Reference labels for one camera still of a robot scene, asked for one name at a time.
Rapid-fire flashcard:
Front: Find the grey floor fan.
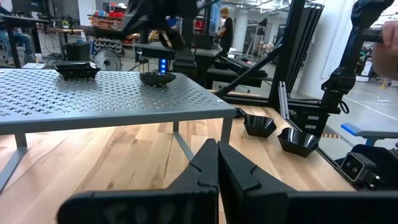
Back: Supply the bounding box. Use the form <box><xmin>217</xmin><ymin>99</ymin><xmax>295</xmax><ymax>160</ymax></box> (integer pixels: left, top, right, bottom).
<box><xmin>92</xmin><ymin>49</ymin><xmax>123</xmax><ymax>72</ymax></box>

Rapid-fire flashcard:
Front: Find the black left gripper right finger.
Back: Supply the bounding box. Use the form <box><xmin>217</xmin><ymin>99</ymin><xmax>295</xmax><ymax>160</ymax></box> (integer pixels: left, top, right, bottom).
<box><xmin>218</xmin><ymin>141</ymin><xmax>398</xmax><ymax>224</ymax></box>

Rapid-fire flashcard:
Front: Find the black computer tower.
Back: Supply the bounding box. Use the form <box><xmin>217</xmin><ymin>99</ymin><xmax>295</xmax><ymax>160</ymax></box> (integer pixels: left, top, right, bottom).
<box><xmin>63</xmin><ymin>42</ymin><xmax>91</xmax><ymax>63</ymax></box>

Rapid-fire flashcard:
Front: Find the grey platform with pole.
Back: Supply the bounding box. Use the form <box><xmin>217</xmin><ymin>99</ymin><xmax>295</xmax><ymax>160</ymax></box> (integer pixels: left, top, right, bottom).
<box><xmin>133</xmin><ymin>29</ymin><xmax>222</xmax><ymax>60</ymax></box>

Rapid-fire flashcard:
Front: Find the grey blue padded bench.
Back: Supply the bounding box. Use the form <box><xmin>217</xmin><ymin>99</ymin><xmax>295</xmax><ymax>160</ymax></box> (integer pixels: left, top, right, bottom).
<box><xmin>341</xmin><ymin>122</ymin><xmax>398</xmax><ymax>147</ymax></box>

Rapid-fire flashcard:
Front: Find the white box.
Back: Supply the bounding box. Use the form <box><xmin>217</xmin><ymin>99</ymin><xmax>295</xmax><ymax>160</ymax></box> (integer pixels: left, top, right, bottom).
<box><xmin>21</xmin><ymin>63</ymin><xmax>47</xmax><ymax>70</ymax></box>

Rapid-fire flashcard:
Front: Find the black round bowl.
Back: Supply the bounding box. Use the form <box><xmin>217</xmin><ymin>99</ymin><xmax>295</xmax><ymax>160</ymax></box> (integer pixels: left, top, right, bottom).
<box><xmin>139</xmin><ymin>71</ymin><xmax>177</xmax><ymax>88</ymax></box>

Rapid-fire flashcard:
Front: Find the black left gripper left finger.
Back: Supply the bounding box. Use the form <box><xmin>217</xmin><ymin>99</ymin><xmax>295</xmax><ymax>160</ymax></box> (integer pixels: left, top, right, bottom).
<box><xmin>57</xmin><ymin>138</ymin><xmax>219</xmax><ymax>224</ymax></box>

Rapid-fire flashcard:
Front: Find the brown tube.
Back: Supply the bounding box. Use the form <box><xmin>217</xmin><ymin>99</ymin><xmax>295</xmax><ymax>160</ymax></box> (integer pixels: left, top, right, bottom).
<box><xmin>45</xmin><ymin>27</ymin><xmax>92</xmax><ymax>36</ymax></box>

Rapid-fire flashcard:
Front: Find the small black depth camera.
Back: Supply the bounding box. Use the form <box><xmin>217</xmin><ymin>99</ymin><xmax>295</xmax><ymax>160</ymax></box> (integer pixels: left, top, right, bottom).
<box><xmin>340</xmin><ymin>152</ymin><xmax>367</xmax><ymax>183</ymax></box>

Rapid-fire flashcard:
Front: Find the black camera module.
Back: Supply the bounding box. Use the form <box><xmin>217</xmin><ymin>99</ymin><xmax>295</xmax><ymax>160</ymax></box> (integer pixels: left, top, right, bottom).
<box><xmin>338</xmin><ymin>142</ymin><xmax>398</xmax><ymax>191</ymax></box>

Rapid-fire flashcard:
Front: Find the silver aluminium bracket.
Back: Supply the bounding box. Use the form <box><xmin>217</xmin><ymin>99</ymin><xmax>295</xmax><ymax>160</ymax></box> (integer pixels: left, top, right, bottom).
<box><xmin>278</xmin><ymin>81</ymin><xmax>290</xmax><ymax>120</ymax></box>

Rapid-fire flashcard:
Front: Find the black desk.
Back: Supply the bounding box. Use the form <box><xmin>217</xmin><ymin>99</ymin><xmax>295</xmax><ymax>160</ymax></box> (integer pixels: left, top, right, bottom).
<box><xmin>0</xmin><ymin>14</ymin><xmax>52</xmax><ymax>69</ymax></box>

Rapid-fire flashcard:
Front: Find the person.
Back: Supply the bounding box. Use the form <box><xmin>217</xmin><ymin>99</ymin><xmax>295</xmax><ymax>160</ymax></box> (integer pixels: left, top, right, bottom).
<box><xmin>0</xmin><ymin>6</ymin><xmax>35</xmax><ymax>65</ymax></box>
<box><xmin>372</xmin><ymin>20</ymin><xmax>398</xmax><ymax>81</ymax></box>
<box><xmin>217</xmin><ymin>6</ymin><xmax>234</xmax><ymax>58</ymax></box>

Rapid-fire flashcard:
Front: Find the black aluminium rig frame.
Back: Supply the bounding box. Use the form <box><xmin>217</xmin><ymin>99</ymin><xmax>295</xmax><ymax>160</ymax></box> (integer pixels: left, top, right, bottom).
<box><xmin>214</xmin><ymin>0</ymin><xmax>357</xmax><ymax>190</ymax></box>

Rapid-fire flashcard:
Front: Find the parts bin rack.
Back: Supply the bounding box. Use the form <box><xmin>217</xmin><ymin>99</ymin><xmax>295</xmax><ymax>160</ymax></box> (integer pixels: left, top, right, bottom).
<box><xmin>88</xmin><ymin>2</ymin><xmax>142</xmax><ymax>54</ymax></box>

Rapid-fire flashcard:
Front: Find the black wavy square bowl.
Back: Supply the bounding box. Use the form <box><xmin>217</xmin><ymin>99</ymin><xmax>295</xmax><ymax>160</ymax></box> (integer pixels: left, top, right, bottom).
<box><xmin>243</xmin><ymin>113</ymin><xmax>277</xmax><ymax>139</ymax></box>
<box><xmin>277</xmin><ymin>127</ymin><xmax>321</xmax><ymax>159</ymax></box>

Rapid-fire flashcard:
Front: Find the grey perforated metal shelf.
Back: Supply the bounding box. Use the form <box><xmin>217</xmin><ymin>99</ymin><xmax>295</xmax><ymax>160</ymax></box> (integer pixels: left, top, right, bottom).
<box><xmin>0</xmin><ymin>67</ymin><xmax>238</xmax><ymax>195</ymax></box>

